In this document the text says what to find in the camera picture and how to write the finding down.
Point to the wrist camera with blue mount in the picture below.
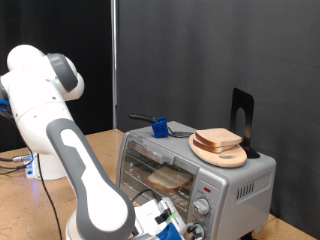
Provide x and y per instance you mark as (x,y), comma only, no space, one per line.
(170,231)

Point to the metal spatula with blue block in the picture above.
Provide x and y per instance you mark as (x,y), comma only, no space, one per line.
(159,128)

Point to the vertical metal pole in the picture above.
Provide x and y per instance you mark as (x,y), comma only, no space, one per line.
(114,83)

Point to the black metal bookend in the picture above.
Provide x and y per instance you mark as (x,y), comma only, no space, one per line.
(250,110)

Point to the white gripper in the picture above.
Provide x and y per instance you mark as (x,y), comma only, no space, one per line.
(145,213)

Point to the silver toaster oven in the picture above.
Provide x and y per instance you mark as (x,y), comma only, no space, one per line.
(233,180)

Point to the silver oven knob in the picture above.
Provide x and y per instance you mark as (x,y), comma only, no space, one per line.
(200,231)
(201,207)

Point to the white bread slice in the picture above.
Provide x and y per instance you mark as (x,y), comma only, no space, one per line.
(218,136)
(170,178)
(210,148)

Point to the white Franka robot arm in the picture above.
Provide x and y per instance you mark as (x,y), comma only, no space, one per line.
(93,193)

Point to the round wooden cutting board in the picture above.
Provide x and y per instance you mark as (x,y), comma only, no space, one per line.
(226,160)

